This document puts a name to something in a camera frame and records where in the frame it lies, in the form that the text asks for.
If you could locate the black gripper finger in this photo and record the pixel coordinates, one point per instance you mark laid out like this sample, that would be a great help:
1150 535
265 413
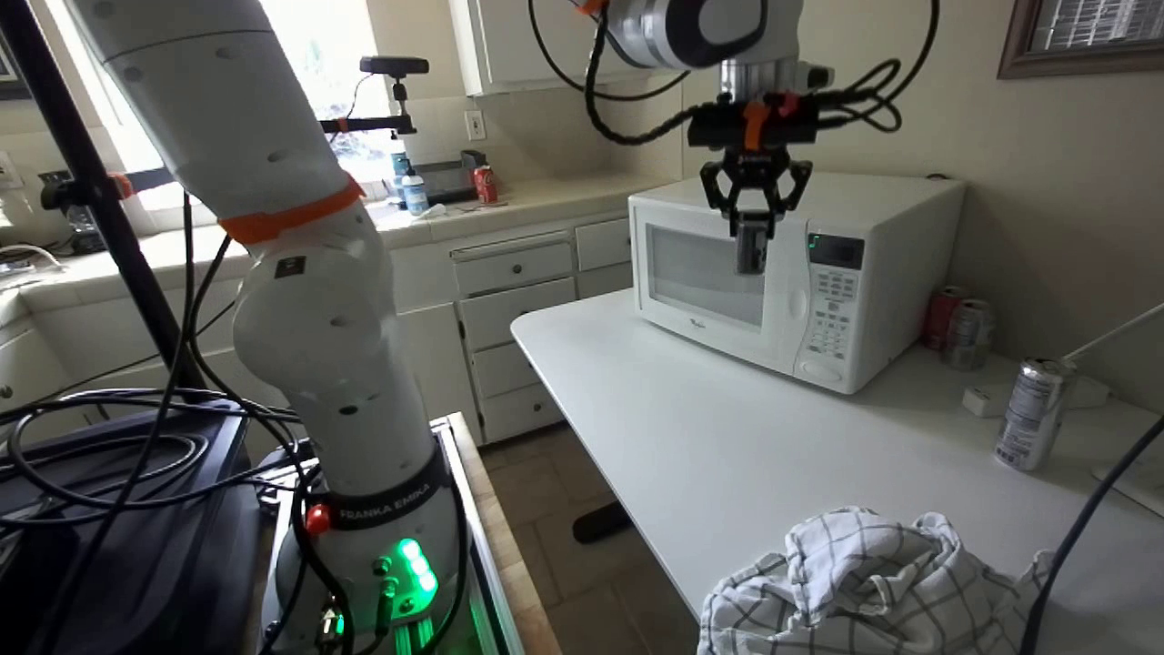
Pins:
792 190
723 193

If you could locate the black pole clamp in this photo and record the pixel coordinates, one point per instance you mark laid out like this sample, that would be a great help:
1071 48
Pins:
75 190

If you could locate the red round button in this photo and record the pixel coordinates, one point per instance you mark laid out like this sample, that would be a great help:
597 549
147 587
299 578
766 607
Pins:
319 518

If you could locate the black tripod pole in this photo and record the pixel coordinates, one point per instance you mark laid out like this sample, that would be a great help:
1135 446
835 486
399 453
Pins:
98 204

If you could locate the black equipment case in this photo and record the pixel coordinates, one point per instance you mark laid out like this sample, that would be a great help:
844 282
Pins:
121 559

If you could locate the white kitchen countertop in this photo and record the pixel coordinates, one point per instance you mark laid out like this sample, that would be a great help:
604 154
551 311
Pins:
549 193

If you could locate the metal robot cart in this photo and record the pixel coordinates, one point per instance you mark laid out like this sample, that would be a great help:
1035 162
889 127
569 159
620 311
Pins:
495 548

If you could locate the black stereo camera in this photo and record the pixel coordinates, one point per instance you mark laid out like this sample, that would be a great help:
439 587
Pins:
396 66

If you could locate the white microwave oven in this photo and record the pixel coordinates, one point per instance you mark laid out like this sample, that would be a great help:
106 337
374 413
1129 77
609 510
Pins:
848 220

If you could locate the black table foot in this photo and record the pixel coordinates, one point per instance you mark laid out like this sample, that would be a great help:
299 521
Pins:
603 521

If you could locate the white upper wall cabinet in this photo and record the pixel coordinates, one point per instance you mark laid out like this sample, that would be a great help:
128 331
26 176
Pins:
549 42

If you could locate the small white adapter box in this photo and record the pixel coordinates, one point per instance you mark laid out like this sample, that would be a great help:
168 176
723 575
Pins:
981 400

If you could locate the black countertop appliance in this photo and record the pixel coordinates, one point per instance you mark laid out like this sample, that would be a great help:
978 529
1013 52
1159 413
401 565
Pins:
446 179

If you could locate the clear water bottle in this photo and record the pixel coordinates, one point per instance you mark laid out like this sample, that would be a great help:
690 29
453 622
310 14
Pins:
409 184

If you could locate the white lower kitchen cabinet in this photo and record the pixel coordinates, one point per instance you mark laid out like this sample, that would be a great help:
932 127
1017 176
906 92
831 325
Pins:
516 315

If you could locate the white wall outlet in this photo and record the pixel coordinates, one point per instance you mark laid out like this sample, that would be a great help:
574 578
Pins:
476 126

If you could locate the red cup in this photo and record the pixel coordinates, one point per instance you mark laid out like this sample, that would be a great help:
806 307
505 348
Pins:
484 184

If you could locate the thin white rod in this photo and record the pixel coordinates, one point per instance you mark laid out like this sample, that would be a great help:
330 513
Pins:
1111 337

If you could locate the framed building picture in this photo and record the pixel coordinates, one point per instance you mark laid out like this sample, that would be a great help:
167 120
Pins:
1094 29

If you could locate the checkered white dish cloth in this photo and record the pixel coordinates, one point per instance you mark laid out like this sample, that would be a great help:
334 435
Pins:
848 584

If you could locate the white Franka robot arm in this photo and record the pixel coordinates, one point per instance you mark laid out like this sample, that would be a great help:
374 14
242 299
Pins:
313 315

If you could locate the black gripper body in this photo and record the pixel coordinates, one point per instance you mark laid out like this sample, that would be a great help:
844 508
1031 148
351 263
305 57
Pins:
756 162

